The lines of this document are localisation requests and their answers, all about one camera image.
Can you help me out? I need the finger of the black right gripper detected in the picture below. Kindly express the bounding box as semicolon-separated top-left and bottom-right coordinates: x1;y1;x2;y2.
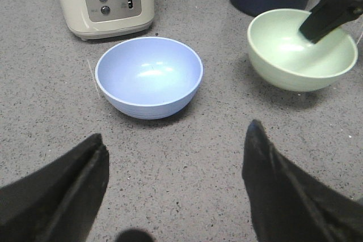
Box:
299;0;362;44

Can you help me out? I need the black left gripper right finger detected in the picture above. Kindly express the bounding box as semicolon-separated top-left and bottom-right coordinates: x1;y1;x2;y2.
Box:
242;120;362;241

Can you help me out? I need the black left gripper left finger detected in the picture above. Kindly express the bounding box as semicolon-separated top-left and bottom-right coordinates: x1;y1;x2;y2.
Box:
1;133;109;241

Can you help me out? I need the green bowl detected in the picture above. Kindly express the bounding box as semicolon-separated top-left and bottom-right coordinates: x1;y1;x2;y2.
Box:
247;9;358;92

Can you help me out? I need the blue bowl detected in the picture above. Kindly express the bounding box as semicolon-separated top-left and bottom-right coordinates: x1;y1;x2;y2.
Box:
95;37;204;120

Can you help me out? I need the cream toaster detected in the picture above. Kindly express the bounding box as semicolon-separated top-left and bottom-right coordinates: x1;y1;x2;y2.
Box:
60;0;154;40

